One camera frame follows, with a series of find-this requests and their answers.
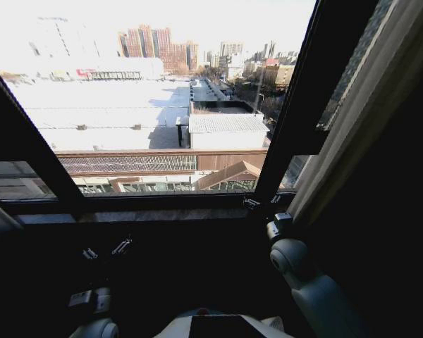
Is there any pale beige curtain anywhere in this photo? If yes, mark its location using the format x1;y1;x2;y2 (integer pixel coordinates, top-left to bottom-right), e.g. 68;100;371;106
287;0;423;228

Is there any black window frame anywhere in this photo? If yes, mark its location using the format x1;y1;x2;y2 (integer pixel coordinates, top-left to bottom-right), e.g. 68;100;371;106
0;0;380;214

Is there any white robot front shell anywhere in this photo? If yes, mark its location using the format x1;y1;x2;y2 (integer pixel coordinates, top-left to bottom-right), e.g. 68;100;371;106
159;308;286;338

